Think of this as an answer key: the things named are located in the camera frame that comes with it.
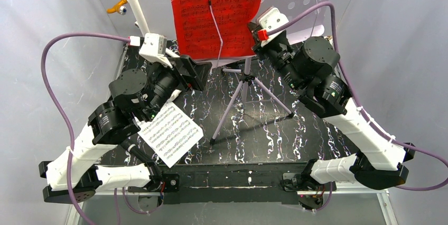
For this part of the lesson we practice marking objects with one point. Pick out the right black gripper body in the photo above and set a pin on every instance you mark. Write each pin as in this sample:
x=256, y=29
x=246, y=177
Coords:
x=263, y=49

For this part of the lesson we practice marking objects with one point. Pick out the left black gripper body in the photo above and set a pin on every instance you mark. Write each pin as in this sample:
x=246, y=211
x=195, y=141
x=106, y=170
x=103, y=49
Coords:
x=185, y=72

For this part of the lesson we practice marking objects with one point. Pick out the white sheet music page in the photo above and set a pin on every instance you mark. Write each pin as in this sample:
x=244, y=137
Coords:
x=171, y=134

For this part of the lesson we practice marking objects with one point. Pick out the red sheet music book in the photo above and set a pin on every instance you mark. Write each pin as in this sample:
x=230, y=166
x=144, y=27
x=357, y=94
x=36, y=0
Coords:
x=214, y=29

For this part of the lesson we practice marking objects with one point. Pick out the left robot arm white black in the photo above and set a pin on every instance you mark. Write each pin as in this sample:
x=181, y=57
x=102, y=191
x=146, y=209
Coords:
x=137, y=97

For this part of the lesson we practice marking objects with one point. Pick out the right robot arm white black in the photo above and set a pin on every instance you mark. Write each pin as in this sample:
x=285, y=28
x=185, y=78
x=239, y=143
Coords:
x=308, y=70

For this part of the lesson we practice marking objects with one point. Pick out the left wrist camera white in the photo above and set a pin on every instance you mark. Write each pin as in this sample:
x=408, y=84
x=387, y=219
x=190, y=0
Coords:
x=152, y=47

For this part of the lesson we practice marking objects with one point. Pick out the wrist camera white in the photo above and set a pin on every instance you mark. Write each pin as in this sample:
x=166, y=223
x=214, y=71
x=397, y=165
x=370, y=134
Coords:
x=152, y=47
x=270, y=20

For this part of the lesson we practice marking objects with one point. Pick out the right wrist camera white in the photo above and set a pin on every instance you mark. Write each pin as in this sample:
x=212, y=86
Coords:
x=270, y=20

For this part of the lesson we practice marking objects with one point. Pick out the white PVC pipe frame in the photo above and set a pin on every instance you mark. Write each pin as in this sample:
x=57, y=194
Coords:
x=154, y=16

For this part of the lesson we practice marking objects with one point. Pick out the orange wall hook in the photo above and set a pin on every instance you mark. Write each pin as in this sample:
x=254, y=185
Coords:
x=119, y=8

